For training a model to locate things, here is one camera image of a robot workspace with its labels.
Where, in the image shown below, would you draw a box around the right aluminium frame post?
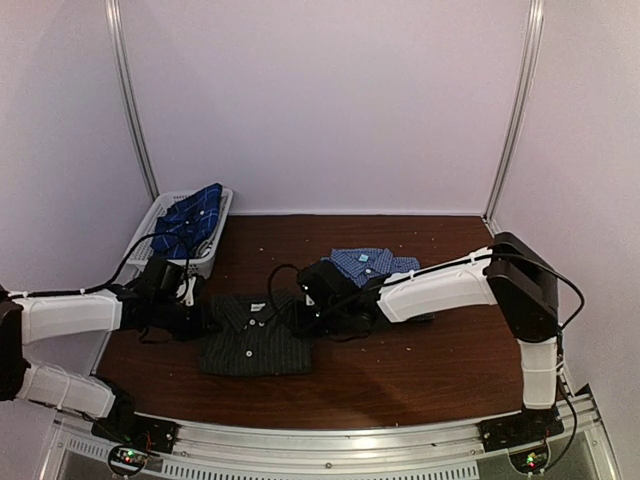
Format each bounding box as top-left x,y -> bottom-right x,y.
482,0 -> 545,233

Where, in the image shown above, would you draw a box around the right round controller board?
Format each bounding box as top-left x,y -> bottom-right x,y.
509,444 -> 550,476

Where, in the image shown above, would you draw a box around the left round controller board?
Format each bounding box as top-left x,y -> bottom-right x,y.
107,445 -> 150,476

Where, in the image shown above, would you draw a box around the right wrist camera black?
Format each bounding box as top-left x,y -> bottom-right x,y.
297,260 -> 360,310

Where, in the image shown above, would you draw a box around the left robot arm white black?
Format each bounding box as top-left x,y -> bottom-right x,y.
1,285 -> 205,444

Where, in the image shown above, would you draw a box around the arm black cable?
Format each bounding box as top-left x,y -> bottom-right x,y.
19,231 -> 196,301
267,263 -> 306,331

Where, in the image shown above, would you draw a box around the aluminium front rail base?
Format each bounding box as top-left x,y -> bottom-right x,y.
37,389 -> 616,480

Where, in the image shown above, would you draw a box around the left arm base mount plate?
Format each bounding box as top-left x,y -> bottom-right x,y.
91,414 -> 178,454

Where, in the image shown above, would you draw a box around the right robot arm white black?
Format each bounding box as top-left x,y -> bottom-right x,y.
295,232 -> 561,442

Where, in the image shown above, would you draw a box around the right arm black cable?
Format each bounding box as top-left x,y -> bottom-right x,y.
267,263 -> 306,331

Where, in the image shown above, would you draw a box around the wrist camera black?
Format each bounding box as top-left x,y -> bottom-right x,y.
297,260 -> 360,310
135,257 -> 204,307

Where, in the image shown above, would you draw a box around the round controller board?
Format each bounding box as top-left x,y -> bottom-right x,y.
509,444 -> 550,476
107,445 -> 150,476

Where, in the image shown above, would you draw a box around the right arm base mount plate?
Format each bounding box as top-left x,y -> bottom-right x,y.
478,409 -> 564,452

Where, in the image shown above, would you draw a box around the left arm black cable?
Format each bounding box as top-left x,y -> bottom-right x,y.
19,231 -> 196,301

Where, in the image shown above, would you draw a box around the white plastic laundry basket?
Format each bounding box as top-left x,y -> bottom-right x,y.
125,186 -> 233,278

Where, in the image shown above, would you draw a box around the left aluminium frame post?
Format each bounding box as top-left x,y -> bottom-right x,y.
104,0 -> 160,201

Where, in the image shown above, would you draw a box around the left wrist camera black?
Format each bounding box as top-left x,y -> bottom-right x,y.
135,257 -> 204,307

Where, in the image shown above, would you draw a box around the aluminium frame post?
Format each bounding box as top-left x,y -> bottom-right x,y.
482,0 -> 545,233
104,0 -> 160,201

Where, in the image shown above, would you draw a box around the dark blue plaid shirt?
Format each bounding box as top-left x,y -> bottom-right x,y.
151,183 -> 223,260

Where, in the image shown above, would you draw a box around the black pinstriped long sleeve shirt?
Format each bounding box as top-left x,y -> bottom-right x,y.
199,290 -> 312,377

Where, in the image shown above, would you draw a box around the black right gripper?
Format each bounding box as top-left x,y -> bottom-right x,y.
291,302 -> 347,338

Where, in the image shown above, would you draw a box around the light blue checked shirt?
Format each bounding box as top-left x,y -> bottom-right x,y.
320,248 -> 420,289

